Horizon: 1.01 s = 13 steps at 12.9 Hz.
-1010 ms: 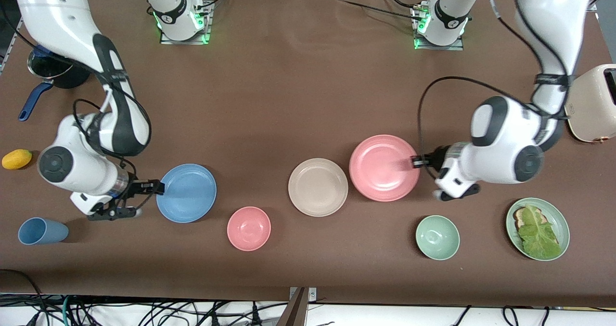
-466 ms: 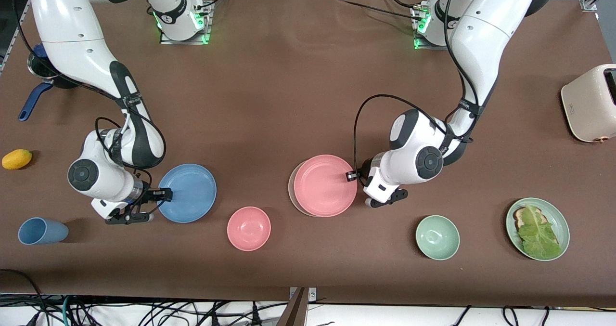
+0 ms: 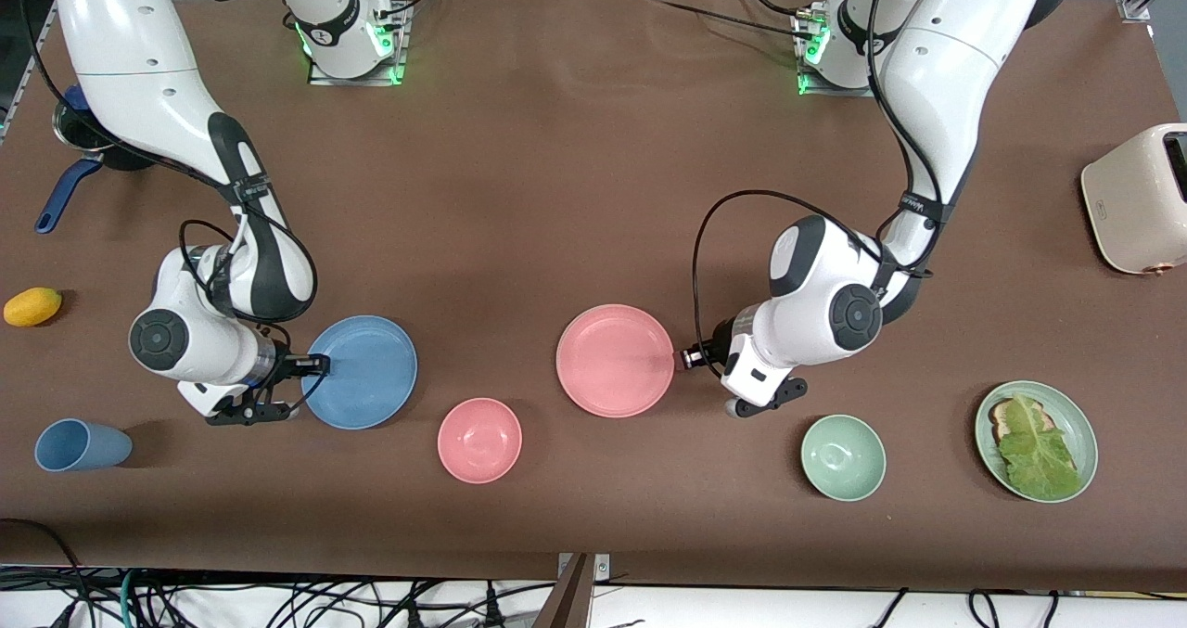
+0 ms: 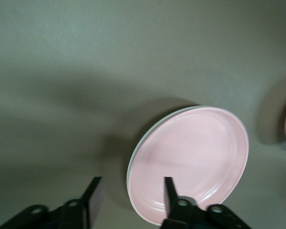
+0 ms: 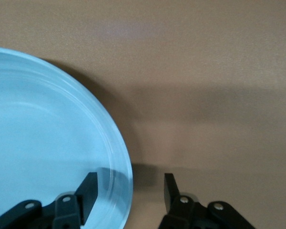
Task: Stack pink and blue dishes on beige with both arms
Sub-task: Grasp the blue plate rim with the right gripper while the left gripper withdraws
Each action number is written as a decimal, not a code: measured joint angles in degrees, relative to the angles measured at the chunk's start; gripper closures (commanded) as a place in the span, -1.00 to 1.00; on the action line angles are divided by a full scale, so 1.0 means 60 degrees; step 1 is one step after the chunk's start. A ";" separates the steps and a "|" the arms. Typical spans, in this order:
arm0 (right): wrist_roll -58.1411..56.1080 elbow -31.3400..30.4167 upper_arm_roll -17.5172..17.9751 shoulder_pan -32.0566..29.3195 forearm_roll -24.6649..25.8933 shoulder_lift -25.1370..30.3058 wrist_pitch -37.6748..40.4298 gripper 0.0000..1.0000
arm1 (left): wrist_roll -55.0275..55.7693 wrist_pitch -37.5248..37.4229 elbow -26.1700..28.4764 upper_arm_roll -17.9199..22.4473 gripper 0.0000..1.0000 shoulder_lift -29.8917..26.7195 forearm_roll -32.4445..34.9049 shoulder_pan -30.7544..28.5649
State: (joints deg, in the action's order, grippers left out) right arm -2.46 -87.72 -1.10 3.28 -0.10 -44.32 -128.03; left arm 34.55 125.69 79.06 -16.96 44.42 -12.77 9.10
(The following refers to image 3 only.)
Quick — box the blue shallow plate bowl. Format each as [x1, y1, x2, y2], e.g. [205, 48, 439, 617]
[301, 315, 419, 430]

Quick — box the pink shallow plate bowl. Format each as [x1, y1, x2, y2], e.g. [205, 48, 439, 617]
[555, 304, 676, 419]

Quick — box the green deep bowl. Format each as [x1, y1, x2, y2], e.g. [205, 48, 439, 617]
[800, 414, 887, 502]

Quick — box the blue plastic cup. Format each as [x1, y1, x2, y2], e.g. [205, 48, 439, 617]
[34, 417, 134, 473]

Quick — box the pink deep bowl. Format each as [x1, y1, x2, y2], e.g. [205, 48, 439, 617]
[437, 397, 523, 485]

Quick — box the yellow lemon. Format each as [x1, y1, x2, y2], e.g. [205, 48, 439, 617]
[3, 287, 63, 327]

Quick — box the brown table cover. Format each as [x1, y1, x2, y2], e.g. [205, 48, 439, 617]
[0, 0, 1187, 594]

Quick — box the toasted bread slice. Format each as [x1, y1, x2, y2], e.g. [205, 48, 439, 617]
[989, 398, 1058, 445]

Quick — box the brown table leg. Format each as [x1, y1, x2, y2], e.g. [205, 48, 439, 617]
[533, 554, 596, 628]

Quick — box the blue saucepan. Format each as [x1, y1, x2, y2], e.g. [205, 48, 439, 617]
[35, 85, 157, 235]

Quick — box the green lettuce leaf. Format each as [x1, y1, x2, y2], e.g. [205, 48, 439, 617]
[997, 394, 1084, 500]

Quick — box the green plate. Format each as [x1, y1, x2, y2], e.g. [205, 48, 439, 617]
[974, 380, 1099, 504]

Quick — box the beige toaster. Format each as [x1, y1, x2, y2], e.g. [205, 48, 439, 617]
[1080, 123, 1187, 276]

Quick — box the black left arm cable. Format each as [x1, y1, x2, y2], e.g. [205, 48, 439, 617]
[691, 0, 947, 378]

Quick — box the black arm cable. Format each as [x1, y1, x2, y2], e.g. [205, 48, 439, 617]
[17, 0, 322, 332]
[691, 0, 947, 378]

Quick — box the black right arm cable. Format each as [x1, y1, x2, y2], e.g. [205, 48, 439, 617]
[17, 0, 322, 332]

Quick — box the green floor cable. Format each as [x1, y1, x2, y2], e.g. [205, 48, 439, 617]
[117, 568, 142, 628]

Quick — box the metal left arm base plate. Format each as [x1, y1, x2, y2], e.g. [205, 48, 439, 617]
[791, 6, 874, 97]

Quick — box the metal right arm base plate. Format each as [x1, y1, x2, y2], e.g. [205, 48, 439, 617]
[309, 2, 410, 87]

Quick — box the black left base cable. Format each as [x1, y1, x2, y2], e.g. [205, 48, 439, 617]
[645, 0, 804, 28]

